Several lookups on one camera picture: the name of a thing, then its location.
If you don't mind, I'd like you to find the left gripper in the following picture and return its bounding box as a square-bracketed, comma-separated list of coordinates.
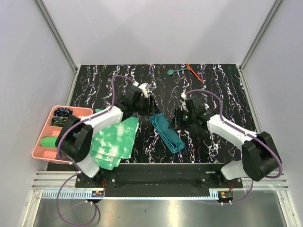
[133, 96, 160, 116]

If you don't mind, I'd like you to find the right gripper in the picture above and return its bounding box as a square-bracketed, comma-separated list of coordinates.
[168, 107, 196, 131]

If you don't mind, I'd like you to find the teal satin napkin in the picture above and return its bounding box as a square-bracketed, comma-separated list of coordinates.
[149, 113, 186, 154]

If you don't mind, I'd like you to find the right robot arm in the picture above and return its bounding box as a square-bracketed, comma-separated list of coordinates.
[169, 94, 282, 188]

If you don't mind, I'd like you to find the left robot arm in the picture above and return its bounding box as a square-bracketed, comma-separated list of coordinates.
[55, 83, 160, 187]

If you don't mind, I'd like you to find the teal plastic spoon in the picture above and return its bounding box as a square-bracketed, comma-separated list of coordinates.
[167, 68, 188, 76]

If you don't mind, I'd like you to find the orange plastic fork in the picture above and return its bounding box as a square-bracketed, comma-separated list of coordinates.
[186, 64, 204, 83]

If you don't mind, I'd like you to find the green tie-dye cloth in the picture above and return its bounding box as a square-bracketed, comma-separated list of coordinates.
[89, 117, 139, 170]

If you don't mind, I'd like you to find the black marble pattern mat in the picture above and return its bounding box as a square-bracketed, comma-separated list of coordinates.
[70, 64, 256, 164]

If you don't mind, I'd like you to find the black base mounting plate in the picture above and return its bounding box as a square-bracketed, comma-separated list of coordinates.
[75, 163, 243, 198]

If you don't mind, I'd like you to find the blue patterned rolled cloth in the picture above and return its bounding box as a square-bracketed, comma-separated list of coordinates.
[53, 107, 73, 117]

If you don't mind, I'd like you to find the green rolled cloth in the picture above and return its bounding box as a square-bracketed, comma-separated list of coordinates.
[40, 136, 57, 148]

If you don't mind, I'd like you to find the pink compartment tray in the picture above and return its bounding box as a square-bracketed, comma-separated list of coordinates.
[32, 105, 93, 164]

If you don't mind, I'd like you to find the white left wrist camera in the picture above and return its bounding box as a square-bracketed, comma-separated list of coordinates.
[133, 82, 150, 98]

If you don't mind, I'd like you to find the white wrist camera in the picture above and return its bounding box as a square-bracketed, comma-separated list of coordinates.
[133, 82, 150, 98]
[180, 93, 188, 112]

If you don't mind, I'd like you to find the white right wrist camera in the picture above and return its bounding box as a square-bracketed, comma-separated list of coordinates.
[180, 93, 188, 112]

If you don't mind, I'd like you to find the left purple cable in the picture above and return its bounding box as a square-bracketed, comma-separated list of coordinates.
[55, 75, 140, 225]

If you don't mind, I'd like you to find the aluminium front rail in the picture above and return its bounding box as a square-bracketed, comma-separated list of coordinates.
[32, 171, 291, 201]

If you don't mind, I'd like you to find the left aluminium frame post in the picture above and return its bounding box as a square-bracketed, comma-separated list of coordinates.
[34, 0, 78, 73]

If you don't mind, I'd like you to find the aluminium frame post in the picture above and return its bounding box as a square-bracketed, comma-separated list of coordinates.
[239, 0, 284, 70]
[34, 0, 78, 73]

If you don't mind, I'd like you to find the right aluminium frame post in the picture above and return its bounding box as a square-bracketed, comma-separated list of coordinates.
[239, 0, 284, 70]

